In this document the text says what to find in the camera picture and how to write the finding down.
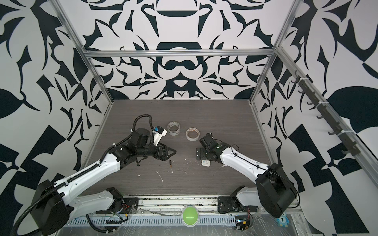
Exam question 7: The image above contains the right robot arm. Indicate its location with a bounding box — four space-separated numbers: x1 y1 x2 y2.
196 133 300 218

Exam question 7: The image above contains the green push button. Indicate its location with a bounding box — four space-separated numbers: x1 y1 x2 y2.
181 206 199 227

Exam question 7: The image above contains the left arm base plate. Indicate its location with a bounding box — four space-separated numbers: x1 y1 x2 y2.
95 197 139 214

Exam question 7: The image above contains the clear tape roll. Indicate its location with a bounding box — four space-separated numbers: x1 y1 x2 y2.
167 121 180 136

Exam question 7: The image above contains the blue owl number tag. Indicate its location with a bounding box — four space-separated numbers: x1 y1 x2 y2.
276 214 289 228

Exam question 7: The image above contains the white slotted cable duct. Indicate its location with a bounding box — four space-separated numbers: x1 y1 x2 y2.
66 214 237 227

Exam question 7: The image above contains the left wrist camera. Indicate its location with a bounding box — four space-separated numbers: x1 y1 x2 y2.
152 126 167 147

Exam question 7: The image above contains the small electronics board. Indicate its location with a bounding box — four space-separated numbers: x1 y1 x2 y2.
235 215 254 232

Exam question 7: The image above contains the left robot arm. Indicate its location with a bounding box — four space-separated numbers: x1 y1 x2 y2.
10 126 177 236

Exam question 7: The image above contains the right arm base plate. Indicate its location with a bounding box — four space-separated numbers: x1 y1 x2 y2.
217 196 258 214

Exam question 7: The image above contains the beige masking tape roll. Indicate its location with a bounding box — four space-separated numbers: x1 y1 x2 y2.
186 127 200 142

